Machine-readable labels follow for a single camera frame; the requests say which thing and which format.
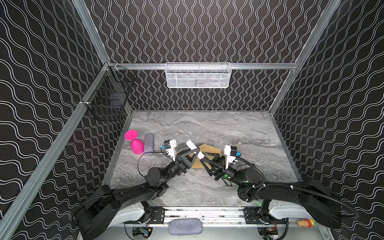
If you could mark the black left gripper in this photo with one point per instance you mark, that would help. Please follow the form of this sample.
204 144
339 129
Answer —
181 162

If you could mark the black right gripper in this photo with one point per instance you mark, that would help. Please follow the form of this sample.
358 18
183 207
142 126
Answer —
217 168

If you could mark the brown manila envelope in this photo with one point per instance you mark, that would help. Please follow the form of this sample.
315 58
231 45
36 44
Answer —
207 150

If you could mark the white glue stick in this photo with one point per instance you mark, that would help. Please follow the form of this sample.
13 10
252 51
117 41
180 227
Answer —
192 146

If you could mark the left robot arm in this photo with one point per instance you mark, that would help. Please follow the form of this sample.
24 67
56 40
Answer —
95 214

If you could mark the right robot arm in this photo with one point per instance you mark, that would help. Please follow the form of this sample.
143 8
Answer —
322 205

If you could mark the magenta plastic goblet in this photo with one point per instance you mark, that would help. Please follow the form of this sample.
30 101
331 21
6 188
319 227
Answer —
137 145

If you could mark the grey fabric pouch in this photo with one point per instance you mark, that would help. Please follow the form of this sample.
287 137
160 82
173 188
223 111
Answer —
183 227

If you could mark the toy ice cream cone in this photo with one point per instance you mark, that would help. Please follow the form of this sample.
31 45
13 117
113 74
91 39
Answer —
306 223

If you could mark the aluminium back crossbar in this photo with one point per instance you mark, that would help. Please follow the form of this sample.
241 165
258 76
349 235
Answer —
190 65

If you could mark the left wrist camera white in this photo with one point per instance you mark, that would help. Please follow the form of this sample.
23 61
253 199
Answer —
169 149

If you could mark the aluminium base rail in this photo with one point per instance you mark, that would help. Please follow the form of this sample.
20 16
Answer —
231 216

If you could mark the white wire basket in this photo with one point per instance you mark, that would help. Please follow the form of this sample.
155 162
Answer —
198 78

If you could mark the black wire basket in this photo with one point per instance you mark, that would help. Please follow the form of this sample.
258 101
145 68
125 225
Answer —
108 102

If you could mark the aluminium left side rail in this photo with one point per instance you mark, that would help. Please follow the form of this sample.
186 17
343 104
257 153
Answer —
21 204

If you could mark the aluminium corner post left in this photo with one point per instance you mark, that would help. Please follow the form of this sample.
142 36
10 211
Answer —
91 29

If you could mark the aluminium corner post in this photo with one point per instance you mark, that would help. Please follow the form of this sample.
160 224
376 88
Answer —
314 37
91 29

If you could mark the aluminium corner post right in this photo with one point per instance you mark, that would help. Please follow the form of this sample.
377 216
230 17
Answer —
314 37

